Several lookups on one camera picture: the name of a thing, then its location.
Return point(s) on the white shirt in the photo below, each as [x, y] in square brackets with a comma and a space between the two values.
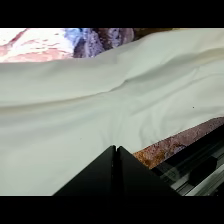
[100, 110]

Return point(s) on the silver frame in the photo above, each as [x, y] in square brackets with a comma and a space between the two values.
[200, 173]

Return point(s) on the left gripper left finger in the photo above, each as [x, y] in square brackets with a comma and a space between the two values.
[96, 178]

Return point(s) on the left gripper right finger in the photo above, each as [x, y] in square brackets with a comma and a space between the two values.
[140, 180]

